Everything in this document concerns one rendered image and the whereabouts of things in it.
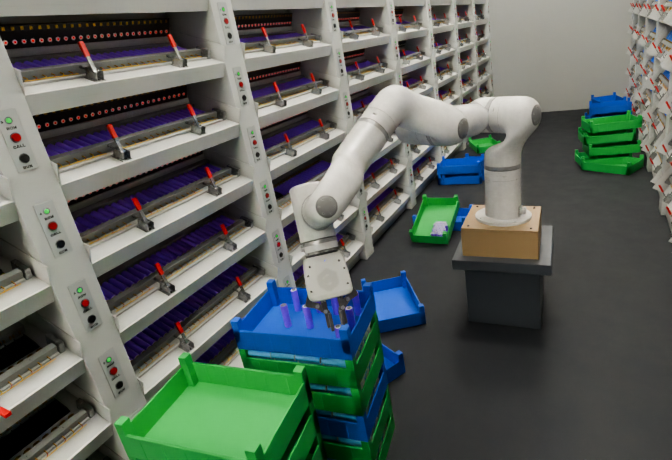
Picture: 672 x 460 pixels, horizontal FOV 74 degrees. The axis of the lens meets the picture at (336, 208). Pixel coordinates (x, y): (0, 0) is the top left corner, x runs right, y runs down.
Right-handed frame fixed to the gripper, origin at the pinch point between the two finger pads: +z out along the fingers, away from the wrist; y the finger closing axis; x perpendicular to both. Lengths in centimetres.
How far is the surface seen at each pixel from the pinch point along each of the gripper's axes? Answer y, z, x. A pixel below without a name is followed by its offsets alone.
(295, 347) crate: -10.4, 4.4, 3.6
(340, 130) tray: 26, -69, 99
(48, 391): -64, 1, 3
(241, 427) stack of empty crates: -22.7, 13.6, -11.8
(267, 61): -1, -86, 50
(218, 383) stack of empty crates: -28.2, 7.3, 0.9
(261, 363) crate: -19.5, 7.4, 10.9
